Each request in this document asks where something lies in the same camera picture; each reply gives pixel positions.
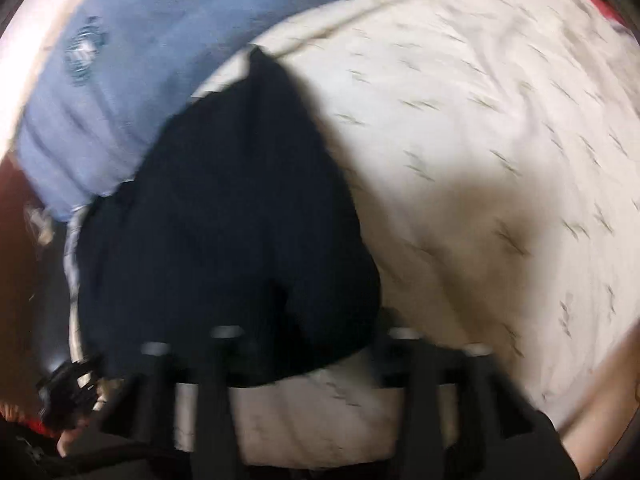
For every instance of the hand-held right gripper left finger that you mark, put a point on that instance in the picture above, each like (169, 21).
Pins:
(215, 385)

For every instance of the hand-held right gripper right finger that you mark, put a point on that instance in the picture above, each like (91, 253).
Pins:
(420, 385)

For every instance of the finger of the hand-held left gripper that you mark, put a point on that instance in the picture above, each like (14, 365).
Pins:
(65, 395)

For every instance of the black zip jacket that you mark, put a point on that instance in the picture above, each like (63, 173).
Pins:
(225, 210)

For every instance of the white leaf-print blanket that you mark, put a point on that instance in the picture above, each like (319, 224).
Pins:
(475, 135)

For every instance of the blue plaid quilt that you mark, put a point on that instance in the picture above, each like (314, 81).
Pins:
(150, 60)

